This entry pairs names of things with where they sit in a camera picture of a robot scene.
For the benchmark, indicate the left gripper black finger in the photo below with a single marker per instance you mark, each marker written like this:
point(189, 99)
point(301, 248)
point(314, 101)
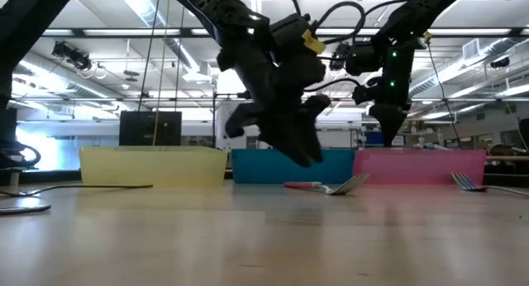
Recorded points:
point(297, 141)
point(239, 122)

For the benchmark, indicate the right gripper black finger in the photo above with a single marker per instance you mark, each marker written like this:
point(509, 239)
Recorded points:
point(388, 120)

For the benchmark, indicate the plain silver fork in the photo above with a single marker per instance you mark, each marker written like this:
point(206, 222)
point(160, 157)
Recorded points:
point(475, 188)

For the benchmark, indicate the black metal utensil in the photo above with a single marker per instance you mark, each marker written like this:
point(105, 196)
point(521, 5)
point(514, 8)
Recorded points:
point(25, 209)

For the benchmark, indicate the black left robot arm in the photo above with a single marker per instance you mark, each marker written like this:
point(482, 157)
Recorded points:
point(25, 21)

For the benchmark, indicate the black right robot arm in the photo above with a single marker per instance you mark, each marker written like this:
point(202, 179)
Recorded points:
point(413, 13)

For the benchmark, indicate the white cabinet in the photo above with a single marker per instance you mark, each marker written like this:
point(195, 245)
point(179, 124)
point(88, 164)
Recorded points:
point(220, 120)

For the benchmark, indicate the blue crate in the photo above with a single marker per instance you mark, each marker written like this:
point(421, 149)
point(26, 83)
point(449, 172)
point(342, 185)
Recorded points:
point(372, 139)

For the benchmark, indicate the blue plastic bin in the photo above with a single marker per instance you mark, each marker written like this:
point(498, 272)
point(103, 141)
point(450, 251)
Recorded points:
point(256, 168)

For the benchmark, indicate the pink plastic bin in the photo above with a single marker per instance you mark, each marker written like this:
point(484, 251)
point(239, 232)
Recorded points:
point(434, 166)

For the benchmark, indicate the yellow tape tag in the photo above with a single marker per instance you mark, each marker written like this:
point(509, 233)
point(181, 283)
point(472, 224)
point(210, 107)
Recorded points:
point(314, 42)

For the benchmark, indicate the black overhead light bar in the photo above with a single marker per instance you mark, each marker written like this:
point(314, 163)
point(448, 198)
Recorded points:
point(186, 31)

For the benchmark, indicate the white air vent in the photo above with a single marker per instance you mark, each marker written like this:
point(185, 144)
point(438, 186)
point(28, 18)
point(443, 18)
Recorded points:
point(471, 50)

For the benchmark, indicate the yellow plastic bin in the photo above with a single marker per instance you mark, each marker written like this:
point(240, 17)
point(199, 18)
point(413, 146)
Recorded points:
point(153, 166)

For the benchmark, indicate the black monitor box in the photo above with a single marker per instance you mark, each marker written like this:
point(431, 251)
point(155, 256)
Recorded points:
point(136, 129)

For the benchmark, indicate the dark ceiling device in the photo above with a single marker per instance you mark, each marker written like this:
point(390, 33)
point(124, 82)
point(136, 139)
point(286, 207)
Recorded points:
point(500, 63)

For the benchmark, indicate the wooden table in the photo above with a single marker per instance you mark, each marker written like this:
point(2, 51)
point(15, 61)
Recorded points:
point(508, 158)

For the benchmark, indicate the black equipment silhouette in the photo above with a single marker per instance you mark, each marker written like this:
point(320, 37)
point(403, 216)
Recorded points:
point(7, 125)

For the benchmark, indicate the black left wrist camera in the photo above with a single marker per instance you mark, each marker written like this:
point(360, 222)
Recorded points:
point(297, 67)

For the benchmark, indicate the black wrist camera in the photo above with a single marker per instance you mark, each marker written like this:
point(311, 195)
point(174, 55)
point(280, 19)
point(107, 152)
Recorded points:
point(363, 58)
point(297, 67)

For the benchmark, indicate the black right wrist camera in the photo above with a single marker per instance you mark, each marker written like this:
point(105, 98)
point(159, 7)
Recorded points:
point(363, 58)

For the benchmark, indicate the thin black horizontal rail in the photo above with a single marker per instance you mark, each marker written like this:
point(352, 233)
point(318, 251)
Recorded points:
point(454, 99)

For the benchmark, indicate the black ceiling camera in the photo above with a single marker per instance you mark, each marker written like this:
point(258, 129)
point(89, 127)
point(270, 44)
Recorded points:
point(72, 55)
point(336, 56)

